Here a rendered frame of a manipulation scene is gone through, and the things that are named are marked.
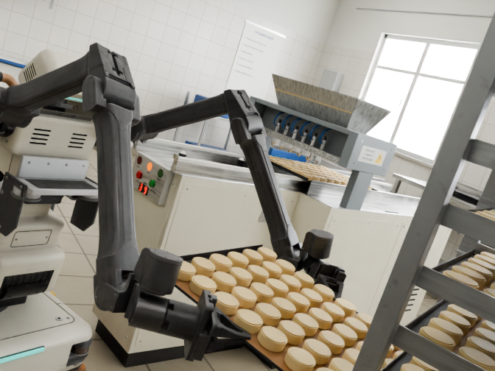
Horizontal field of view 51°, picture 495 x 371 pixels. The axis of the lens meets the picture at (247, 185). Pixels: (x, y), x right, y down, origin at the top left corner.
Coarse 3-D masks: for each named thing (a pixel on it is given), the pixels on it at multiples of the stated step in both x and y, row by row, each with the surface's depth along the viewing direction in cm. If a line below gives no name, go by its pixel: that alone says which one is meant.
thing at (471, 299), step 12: (420, 276) 70; (432, 276) 69; (444, 276) 68; (432, 288) 69; (444, 288) 68; (456, 288) 67; (468, 288) 66; (456, 300) 67; (468, 300) 66; (480, 300) 66; (492, 300) 65; (480, 312) 65; (492, 312) 65
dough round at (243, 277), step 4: (232, 268) 108; (236, 268) 109; (240, 268) 109; (232, 272) 106; (236, 272) 106; (240, 272) 107; (244, 272) 108; (248, 272) 109; (236, 276) 105; (240, 276) 105; (244, 276) 106; (248, 276) 107; (236, 280) 105; (240, 280) 105; (244, 280) 105; (248, 280) 106; (236, 284) 105; (240, 284) 105; (244, 284) 106; (248, 284) 107
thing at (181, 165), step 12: (180, 168) 190; (192, 168) 193; (204, 168) 197; (216, 168) 201; (228, 168) 205; (240, 168) 209; (228, 180) 207; (240, 180) 212; (252, 180) 216; (288, 180) 231; (300, 180) 236
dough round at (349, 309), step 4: (336, 300) 114; (340, 300) 115; (344, 300) 115; (336, 304) 113; (340, 304) 113; (344, 304) 113; (348, 304) 114; (352, 304) 115; (344, 308) 112; (348, 308) 112; (352, 308) 113; (356, 308) 114; (344, 312) 112; (348, 312) 112; (352, 312) 112; (344, 316) 112; (348, 316) 112; (352, 316) 113
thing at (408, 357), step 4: (404, 352) 89; (400, 356) 87; (404, 356) 90; (408, 356) 91; (396, 360) 86; (400, 360) 88; (404, 360) 89; (408, 360) 89; (388, 364) 82; (392, 364) 84; (396, 364) 86; (400, 364) 87; (384, 368) 80; (388, 368) 83; (392, 368) 84; (396, 368) 85; (400, 368) 85
